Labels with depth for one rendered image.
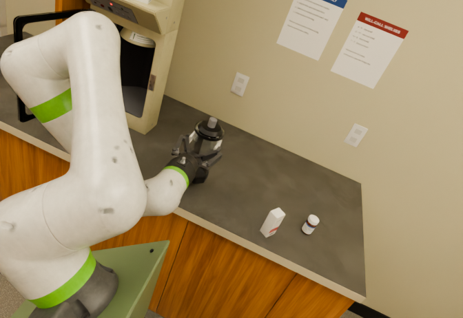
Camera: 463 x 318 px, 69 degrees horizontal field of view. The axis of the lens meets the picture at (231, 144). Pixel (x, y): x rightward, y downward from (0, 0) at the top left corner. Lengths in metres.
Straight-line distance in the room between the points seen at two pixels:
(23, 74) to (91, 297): 0.50
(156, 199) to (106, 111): 0.33
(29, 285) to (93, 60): 0.42
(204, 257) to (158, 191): 0.59
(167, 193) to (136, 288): 0.29
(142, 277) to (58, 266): 0.15
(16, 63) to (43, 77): 0.06
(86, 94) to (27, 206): 0.22
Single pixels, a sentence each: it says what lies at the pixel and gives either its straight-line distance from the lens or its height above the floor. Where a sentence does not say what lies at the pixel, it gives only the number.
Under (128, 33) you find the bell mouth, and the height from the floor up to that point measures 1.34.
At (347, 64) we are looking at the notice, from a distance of 1.65.
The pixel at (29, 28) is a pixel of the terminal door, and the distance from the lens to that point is 1.32.
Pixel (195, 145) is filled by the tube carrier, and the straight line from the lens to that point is 1.21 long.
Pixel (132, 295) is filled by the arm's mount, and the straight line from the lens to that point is 0.70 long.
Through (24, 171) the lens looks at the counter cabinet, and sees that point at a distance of 1.70.
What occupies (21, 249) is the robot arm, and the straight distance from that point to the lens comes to 0.65.
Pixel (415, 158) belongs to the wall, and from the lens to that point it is 1.86.
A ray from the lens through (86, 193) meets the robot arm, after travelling 0.56.
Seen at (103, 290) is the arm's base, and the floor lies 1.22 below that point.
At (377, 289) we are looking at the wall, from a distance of 2.45.
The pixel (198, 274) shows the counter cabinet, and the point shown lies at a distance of 1.54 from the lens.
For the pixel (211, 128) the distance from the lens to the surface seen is 1.18.
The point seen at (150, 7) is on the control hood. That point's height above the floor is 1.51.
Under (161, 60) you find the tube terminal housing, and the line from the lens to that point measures 1.38.
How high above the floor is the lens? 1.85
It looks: 33 degrees down
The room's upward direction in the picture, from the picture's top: 21 degrees clockwise
